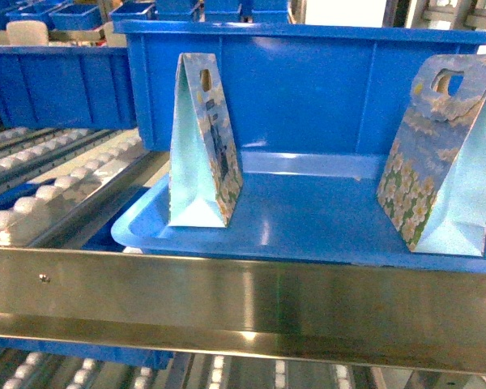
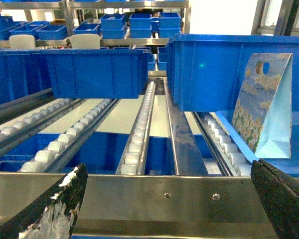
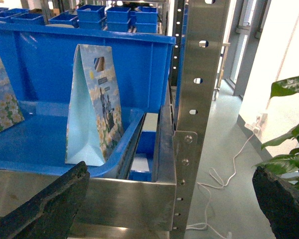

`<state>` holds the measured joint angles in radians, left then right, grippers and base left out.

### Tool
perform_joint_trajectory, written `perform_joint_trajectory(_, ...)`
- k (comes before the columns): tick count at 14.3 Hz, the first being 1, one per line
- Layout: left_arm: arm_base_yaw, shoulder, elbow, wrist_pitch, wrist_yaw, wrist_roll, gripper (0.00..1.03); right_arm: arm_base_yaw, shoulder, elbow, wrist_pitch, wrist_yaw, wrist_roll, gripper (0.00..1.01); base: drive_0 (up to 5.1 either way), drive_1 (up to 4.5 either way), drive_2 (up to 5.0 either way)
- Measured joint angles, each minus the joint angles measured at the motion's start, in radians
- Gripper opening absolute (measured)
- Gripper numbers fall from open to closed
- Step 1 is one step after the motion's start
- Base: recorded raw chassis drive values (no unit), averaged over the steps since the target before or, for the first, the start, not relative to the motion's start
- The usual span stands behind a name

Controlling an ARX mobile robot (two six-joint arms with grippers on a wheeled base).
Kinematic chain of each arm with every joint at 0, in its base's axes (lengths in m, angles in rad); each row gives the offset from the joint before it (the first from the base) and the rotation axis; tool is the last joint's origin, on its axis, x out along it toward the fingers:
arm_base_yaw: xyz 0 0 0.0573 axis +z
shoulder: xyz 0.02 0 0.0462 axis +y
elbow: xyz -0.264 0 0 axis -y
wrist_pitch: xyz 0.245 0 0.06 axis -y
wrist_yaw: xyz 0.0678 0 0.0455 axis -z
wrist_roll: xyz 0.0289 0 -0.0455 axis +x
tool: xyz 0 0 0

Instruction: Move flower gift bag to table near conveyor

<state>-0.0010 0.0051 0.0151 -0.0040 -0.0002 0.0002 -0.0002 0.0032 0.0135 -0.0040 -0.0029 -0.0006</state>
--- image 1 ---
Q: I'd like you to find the flower gift bag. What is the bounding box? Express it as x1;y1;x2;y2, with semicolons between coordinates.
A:
377;54;486;257
168;53;243;228

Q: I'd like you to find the shallow blue plastic tray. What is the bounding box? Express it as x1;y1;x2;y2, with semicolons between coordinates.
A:
111;152;486;274

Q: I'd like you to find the large blue crate behind tray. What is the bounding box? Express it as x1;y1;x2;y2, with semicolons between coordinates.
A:
114;20;486;154

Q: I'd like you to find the white roller track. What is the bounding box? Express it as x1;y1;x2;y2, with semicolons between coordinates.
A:
0;135;143;246

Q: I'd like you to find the blue crate left lane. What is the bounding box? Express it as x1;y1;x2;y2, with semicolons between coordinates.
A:
0;45;137;130

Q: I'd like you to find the stainless steel rack front rail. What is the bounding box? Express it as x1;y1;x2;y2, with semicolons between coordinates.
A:
0;248;486;374

